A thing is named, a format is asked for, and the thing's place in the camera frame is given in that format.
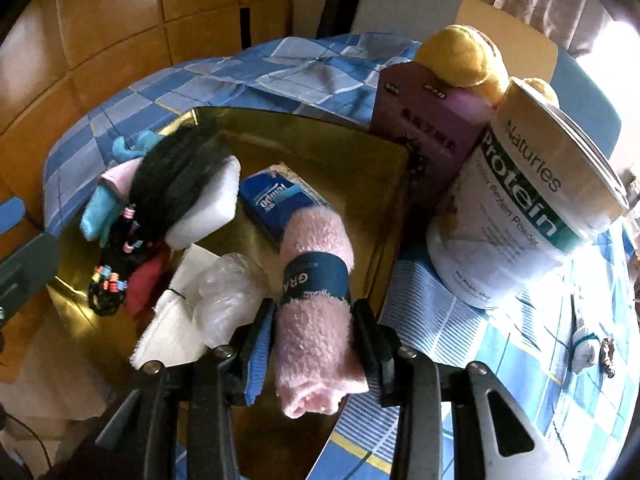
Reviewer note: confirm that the blue plaid bed blanket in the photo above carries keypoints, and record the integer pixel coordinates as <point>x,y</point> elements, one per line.
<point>525,360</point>

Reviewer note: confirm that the brown satin scrunchie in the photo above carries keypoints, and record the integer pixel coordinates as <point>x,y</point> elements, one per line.
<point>608,357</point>

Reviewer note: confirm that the white folded cloth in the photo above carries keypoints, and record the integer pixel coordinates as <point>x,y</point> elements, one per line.
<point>170,325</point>

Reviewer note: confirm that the red cloth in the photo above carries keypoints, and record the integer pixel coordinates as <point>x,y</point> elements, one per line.
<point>145,280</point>

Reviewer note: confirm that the clear plastic bag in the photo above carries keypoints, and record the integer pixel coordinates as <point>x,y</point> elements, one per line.
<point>225,290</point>

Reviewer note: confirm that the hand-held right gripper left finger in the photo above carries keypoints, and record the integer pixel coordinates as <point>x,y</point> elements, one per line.
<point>260,355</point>

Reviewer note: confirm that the yellow giraffe plush toy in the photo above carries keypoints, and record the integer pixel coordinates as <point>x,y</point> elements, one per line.
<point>460,55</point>

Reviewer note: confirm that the white powder can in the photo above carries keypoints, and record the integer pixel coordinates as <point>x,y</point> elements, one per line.
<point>500,230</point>

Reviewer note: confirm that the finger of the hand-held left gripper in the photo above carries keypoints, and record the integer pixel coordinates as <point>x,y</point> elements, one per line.
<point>25,267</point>
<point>12,214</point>

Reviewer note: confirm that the gold tray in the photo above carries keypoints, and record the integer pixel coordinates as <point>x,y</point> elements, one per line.
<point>280,140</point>

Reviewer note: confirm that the pink small cloth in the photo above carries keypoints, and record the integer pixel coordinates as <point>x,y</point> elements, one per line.
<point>117,180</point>

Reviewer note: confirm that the pink towel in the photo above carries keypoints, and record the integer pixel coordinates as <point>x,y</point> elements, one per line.
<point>315,340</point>

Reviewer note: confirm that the teal knit cloth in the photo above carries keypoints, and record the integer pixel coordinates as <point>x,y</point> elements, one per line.
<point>97,215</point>

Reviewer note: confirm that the beige patterned curtain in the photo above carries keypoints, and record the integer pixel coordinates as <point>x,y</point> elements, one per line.
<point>550,5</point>

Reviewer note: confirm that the blue small box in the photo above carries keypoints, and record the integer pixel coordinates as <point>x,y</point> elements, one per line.
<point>270,200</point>

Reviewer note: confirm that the black hair wig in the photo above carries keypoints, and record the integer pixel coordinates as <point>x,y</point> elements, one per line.
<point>175,175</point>

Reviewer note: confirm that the purple carton box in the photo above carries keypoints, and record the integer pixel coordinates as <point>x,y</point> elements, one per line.
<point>425,130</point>

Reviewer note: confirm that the white sponge block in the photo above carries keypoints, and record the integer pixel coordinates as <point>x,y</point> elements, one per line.
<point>210,210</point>

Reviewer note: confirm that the multicolour padded headboard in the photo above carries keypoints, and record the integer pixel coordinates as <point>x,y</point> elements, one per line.
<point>400,5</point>

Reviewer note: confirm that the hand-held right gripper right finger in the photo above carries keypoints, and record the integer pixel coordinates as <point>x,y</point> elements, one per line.
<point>372,355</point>

